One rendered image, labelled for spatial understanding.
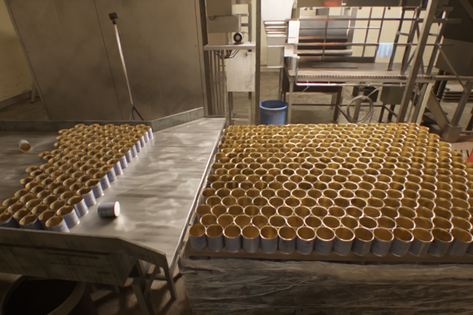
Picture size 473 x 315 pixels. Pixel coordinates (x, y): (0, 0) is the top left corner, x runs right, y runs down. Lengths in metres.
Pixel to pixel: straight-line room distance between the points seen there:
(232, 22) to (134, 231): 2.55
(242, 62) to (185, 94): 0.89
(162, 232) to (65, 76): 3.47
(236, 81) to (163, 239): 2.93
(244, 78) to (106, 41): 1.85
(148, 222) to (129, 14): 2.90
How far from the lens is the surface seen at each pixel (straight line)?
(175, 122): 2.22
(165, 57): 3.61
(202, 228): 1.08
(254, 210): 1.14
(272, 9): 3.79
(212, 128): 2.10
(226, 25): 3.23
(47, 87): 4.62
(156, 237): 1.19
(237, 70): 3.74
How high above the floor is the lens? 1.90
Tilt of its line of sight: 30 degrees down
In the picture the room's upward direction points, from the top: 2 degrees counter-clockwise
